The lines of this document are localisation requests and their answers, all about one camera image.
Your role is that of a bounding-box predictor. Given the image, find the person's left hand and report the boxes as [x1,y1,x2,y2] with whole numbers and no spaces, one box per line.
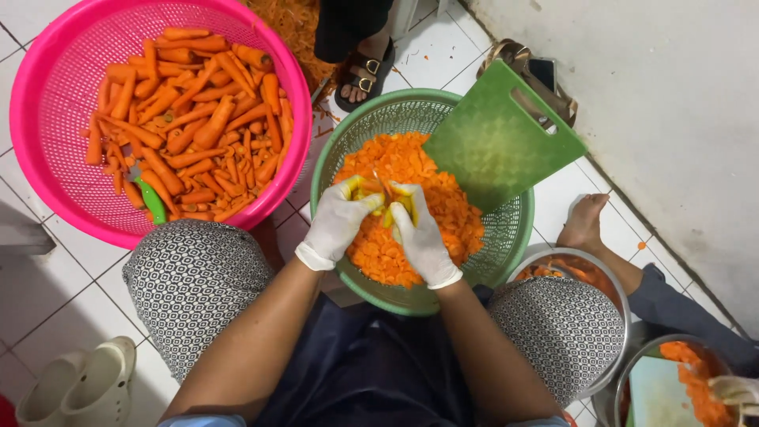
[295,175,385,272]

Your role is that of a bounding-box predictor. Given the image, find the person's right hand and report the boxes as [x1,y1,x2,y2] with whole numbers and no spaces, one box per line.
[388,183,464,291]

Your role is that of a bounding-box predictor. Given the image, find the yellow-handled knife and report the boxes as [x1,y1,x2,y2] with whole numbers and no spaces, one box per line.
[372,171,417,230]

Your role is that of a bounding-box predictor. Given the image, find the peeled carrot piece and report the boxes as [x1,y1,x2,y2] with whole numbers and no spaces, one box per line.
[361,178,393,201]

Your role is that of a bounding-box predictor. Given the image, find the green plastic basket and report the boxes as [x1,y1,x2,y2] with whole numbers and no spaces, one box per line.
[310,88,536,317]

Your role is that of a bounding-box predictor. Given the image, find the heap of carrot slices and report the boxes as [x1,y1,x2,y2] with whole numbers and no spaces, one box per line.
[333,132,486,289]

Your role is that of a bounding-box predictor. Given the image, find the green plastic cutting board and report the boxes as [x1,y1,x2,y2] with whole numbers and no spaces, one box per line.
[422,59,588,213]

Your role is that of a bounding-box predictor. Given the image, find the dark blue apron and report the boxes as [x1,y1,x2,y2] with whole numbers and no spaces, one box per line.
[252,285,494,427]

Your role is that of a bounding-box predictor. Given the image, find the carrot pieces in bowl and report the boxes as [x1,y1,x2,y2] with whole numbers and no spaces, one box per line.
[515,257,619,299]

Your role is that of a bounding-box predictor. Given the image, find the person's left leg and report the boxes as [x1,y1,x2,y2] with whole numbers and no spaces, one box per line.
[123,219,277,384]

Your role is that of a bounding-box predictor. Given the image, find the person's right leg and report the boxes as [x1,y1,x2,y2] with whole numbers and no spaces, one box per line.
[486,276,627,408]

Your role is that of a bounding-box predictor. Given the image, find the black buckled sandal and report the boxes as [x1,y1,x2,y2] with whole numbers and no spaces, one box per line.
[334,38,396,114]

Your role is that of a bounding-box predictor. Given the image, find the pile of peeled carrots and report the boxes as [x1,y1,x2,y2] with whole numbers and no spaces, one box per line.
[80,26,295,224]

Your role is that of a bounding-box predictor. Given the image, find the steel bowl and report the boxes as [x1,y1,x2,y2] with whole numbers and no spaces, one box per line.
[507,247,633,399]
[592,334,749,427]

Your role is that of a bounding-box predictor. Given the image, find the heap of carrot peels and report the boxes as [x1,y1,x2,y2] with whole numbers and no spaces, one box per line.
[240,0,340,91]

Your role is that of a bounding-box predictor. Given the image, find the black phone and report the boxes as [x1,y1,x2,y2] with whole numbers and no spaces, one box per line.
[528,57,557,93]

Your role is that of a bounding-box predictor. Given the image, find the brown leather sandals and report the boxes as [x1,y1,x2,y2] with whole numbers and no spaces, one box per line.
[476,38,580,129]

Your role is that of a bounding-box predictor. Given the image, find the light blue right sleeve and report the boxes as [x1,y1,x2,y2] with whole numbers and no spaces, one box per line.
[504,415,571,427]

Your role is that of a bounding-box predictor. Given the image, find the light blue sleeve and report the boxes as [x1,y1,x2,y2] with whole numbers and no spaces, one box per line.
[504,415,571,427]
[157,413,247,427]

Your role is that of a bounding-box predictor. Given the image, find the light blue left sleeve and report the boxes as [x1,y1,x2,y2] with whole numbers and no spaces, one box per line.
[157,413,247,427]

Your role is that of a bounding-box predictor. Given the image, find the white rubber clog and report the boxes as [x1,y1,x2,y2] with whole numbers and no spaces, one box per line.
[61,336,138,427]
[15,350,90,427]

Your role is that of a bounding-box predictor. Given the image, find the pale green cutting board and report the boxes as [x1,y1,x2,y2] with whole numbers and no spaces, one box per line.
[627,356,692,427]

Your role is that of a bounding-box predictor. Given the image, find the pink plastic basket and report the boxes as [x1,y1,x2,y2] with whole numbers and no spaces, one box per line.
[9,0,313,250]

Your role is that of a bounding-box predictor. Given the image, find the pile of chopped carrot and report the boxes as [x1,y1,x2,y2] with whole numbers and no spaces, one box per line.
[659,341,737,427]

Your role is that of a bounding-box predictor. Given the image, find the green-handled peeler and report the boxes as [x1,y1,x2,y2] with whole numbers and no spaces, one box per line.
[125,163,169,226]

